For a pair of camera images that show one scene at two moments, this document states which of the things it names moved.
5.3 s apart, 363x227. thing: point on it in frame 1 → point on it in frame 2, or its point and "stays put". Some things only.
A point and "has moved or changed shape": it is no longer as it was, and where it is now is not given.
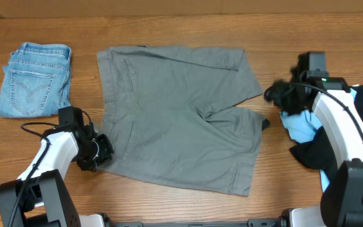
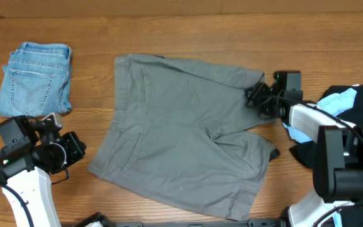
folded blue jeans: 36,81 stays put
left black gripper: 107,149 → 77,149
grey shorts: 156,101 has moved or changed shape
